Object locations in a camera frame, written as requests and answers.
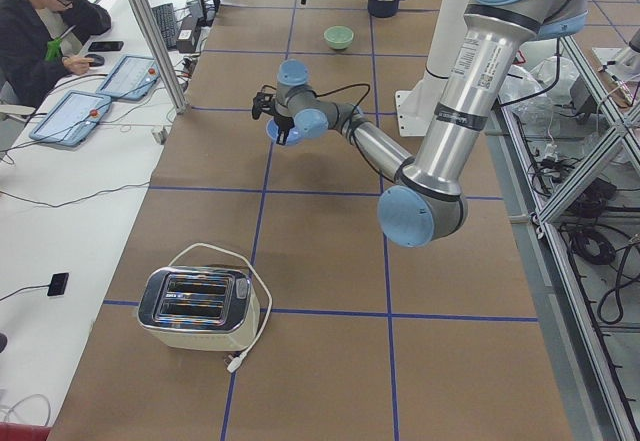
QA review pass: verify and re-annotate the blue bowl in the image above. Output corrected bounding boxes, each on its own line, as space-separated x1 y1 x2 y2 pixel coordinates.
266 118 302 146

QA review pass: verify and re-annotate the green bowl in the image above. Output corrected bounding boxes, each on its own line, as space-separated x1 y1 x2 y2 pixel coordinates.
323 25 355 51

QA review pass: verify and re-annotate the black keyboard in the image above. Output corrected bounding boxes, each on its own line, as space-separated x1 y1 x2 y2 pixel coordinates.
151 3 179 50

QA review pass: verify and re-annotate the blue teach pendant tablet far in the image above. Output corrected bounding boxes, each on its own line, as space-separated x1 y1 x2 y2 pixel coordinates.
96 55 159 101

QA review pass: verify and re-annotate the blue teach pendant tablet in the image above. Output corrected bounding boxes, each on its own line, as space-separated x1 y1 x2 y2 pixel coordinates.
29 91 112 148
96 55 159 101

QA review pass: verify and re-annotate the cream toaster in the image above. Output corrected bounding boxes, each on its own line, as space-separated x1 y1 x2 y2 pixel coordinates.
137 266 260 352

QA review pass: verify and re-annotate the black computer mouse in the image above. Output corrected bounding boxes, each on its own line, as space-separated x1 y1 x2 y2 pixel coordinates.
85 53 105 67

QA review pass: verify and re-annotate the black smartphone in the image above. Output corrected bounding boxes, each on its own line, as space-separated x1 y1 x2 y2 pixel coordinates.
88 41 124 53

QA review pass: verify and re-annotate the blue teach pendant tablet near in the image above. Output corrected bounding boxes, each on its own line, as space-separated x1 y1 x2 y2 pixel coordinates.
29 91 112 148

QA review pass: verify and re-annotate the person in black jacket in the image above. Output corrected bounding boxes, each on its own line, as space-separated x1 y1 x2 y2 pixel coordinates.
1 0 111 108

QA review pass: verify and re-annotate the small black box on desk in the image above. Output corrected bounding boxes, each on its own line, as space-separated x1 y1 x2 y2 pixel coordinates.
47 272 69 298

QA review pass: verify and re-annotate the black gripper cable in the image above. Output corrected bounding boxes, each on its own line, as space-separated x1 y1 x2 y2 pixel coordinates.
263 83 401 182

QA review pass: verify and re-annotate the aluminium frame post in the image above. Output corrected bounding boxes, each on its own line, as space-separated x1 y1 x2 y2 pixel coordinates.
128 0 187 115

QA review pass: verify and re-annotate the aluminium frame rack right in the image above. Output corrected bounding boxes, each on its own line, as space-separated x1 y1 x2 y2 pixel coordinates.
489 25 639 440

